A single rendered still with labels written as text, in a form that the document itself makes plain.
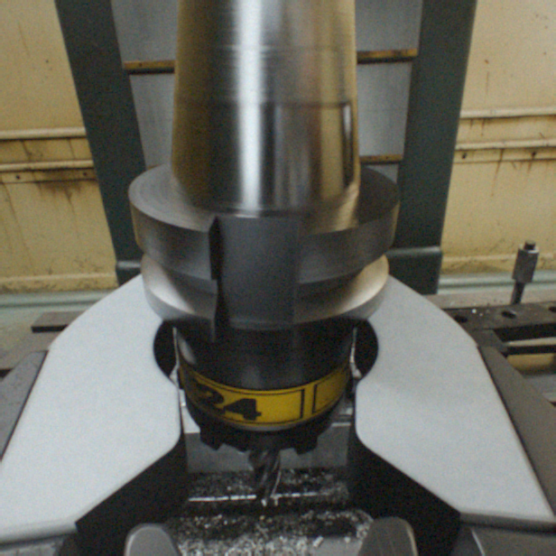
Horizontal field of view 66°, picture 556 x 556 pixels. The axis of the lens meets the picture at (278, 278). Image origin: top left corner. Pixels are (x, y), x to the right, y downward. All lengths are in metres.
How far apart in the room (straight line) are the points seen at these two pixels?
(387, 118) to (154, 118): 0.40
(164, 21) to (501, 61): 0.84
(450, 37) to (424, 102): 0.11
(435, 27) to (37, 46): 0.90
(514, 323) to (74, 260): 1.20
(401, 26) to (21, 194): 1.06
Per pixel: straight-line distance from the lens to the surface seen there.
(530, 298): 0.77
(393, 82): 0.81
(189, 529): 0.42
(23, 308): 1.53
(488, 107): 1.31
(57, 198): 1.37
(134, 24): 0.80
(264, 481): 0.17
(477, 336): 0.45
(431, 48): 0.87
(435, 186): 0.91
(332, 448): 0.38
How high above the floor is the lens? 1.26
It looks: 28 degrees down
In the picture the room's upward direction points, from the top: 3 degrees counter-clockwise
